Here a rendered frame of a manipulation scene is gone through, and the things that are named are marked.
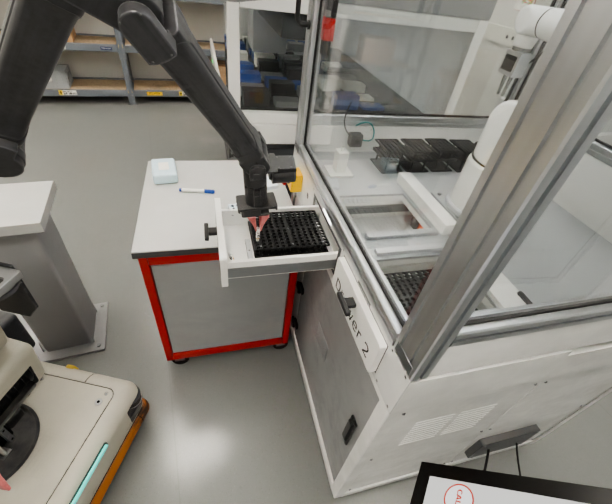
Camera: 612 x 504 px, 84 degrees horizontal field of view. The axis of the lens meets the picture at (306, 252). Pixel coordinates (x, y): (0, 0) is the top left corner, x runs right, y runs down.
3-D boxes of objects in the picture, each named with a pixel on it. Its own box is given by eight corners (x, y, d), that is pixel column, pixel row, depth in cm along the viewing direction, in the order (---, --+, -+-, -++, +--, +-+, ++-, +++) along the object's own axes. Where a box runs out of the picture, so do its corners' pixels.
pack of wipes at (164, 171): (178, 183, 141) (177, 173, 138) (154, 185, 137) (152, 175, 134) (175, 166, 151) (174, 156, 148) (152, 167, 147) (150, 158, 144)
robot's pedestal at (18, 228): (30, 366, 153) (-75, 236, 103) (42, 315, 173) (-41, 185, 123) (105, 350, 163) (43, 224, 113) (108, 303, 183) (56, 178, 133)
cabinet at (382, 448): (330, 510, 126) (390, 421, 73) (278, 299, 199) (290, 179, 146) (531, 451, 150) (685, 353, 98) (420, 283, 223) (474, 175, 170)
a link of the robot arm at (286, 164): (244, 134, 75) (249, 168, 73) (295, 131, 77) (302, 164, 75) (245, 163, 86) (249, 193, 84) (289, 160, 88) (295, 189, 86)
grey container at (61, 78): (26, 88, 354) (19, 71, 343) (32, 80, 375) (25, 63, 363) (70, 89, 368) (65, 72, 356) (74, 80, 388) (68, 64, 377)
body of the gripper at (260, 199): (236, 201, 91) (233, 177, 85) (273, 197, 93) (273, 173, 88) (238, 215, 86) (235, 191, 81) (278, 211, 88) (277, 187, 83)
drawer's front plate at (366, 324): (368, 373, 79) (380, 347, 72) (331, 283, 100) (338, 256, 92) (374, 372, 79) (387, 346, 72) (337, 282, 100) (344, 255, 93)
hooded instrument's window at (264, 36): (227, 121, 158) (223, 2, 128) (211, 38, 285) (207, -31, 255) (438, 125, 188) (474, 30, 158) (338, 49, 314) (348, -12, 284)
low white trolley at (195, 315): (167, 373, 157) (130, 252, 107) (172, 278, 201) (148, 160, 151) (289, 354, 172) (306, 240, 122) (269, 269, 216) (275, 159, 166)
